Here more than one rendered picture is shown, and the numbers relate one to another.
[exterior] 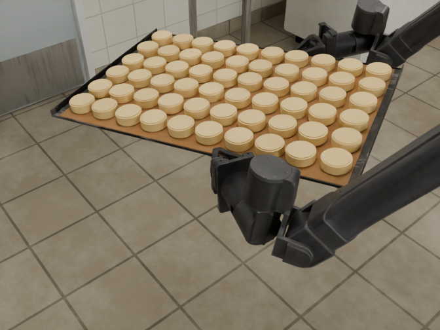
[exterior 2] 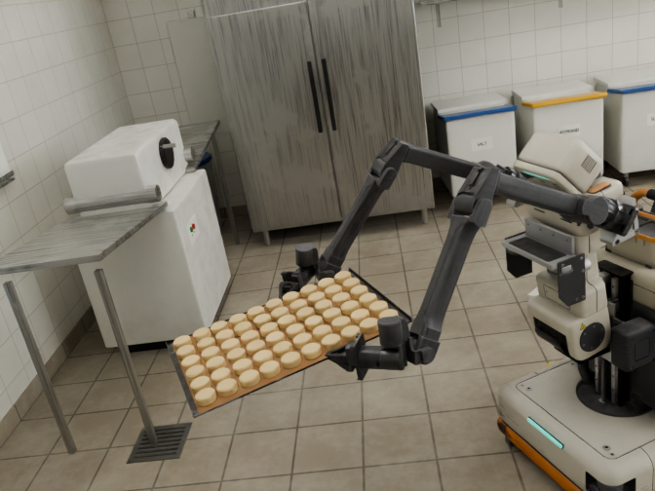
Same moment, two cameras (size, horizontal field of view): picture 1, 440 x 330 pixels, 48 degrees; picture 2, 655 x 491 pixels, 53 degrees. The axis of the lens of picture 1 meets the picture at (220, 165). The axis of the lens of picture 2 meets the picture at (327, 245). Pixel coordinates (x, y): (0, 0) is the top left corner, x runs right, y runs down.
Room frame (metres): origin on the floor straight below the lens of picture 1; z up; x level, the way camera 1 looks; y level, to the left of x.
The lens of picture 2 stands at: (-0.40, 0.97, 1.87)
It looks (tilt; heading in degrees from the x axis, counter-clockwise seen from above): 22 degrees down; 316
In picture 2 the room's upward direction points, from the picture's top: 10 degrees counter-clockwise
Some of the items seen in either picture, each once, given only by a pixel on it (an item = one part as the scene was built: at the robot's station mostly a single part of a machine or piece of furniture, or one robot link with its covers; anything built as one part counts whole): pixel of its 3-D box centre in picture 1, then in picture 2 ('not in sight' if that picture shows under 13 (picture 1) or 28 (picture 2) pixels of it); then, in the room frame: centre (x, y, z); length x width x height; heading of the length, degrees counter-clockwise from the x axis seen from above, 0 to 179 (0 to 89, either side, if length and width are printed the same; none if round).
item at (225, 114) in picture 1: (223, 114); (302, 341); (0.74, -0.01, 0.99); 0.05 x 0.05 x 0.02
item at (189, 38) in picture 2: not in sight; (204, 74); (4.12, -2.40, 1.28); 0.42 x 0.06 x 1.00; 40
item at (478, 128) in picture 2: not in sight; (475, 151); (2.29, -3.48, 0.39); 0.64 x 0.54 x 0.77; 132
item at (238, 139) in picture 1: (239, 139); (331, 342); (0.66, -0.03, 1.00); 0.05 x 0.05 x 0.02
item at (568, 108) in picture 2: not in sight; (558, 139); (1.79, -3.90, 0.39); 0.64 x 0.54 x 0.77; 131
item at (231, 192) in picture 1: (241, 192); (369, 357); (0.54, -0.03, 0.99); 0.07 x 0.07 x 0.10; 19
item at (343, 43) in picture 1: (335, 46); (296, 283); (1.02, -0.26, 0.99); 0.07 x 0.07 x 0.10; 19
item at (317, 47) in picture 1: (306, 55); (288, 296); (1.00, -0.20, 0.98); 0.09 x 0.07 x 0.07; 109
